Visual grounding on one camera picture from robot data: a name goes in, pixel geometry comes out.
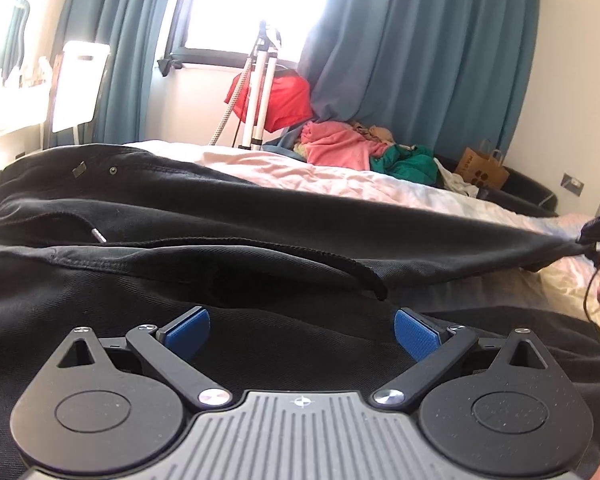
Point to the pink garment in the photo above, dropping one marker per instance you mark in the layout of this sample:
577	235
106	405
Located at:
335	147

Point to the brown paper bag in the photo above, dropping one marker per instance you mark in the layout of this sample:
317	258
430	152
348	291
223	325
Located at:
480	170

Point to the red cloth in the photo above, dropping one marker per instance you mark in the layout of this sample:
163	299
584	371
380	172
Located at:
290	97

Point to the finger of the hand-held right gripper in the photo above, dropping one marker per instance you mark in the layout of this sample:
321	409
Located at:
594	230

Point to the white garment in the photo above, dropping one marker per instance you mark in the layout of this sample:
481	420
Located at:
457	182

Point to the green garment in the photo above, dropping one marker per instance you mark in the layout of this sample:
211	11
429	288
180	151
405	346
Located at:
410	165

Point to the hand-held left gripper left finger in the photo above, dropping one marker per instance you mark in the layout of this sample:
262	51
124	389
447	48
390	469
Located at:
187	332

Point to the black sofa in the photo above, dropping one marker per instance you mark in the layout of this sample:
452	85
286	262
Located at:
525	195

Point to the white desk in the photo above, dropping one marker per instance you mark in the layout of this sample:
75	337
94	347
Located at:
5	110

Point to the white tripod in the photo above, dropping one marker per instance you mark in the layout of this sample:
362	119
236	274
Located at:
260	90

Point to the wall socket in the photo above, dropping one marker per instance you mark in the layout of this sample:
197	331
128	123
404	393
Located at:
573	182

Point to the window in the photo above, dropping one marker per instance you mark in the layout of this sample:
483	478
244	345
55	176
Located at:
260	0

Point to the beige garment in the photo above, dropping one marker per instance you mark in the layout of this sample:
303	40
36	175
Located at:
375	132

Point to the black hooded sweatshirt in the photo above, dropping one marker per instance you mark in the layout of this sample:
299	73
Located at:
180	240

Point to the white folding chair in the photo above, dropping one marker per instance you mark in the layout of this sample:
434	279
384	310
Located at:
77	85

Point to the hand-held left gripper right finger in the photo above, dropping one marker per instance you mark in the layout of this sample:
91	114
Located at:
414	335

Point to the blue curtain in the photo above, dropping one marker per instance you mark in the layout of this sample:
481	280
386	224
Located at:
420	50
125	50

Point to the pink white bed sheet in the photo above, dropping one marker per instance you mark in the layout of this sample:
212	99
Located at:
340	180

